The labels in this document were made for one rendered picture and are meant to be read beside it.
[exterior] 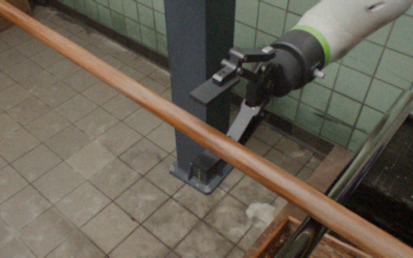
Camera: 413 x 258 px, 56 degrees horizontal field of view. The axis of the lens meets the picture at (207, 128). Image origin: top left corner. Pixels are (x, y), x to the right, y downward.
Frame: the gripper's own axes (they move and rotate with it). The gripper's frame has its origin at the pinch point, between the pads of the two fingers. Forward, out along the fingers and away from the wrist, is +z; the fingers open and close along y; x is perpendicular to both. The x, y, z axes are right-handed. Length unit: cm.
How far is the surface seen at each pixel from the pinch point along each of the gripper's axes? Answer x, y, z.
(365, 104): 7, 78, -119
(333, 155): -1, 61, -66
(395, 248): -27.4, -1.9, 0.7
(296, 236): -18.3, 1.6, 4.3
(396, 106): -18.1, 1.5, -25.6
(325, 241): -17, 45, -25
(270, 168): -11.5, -1.8, 0.4
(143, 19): 156, 89, -116
